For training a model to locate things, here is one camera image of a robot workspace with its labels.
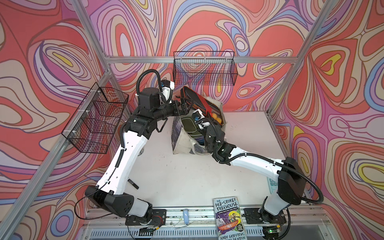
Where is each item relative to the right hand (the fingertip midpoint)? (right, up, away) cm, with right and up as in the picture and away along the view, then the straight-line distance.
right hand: (208, 116), depth 75 cm
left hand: (-9, +5, -10) cm, 15 cm away
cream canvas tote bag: (-13, -15, +8) cm, 21 cm away
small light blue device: (-11, -48, -3) cm, 50 cm away
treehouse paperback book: (+10, -52, -5) cm, 53 cm away
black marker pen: (-42, -38, +9) cm, 58 cm away
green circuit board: (-31, -57, -3) cm, 64 cm away
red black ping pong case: (+3, +4, +7) cm, 9 cm away
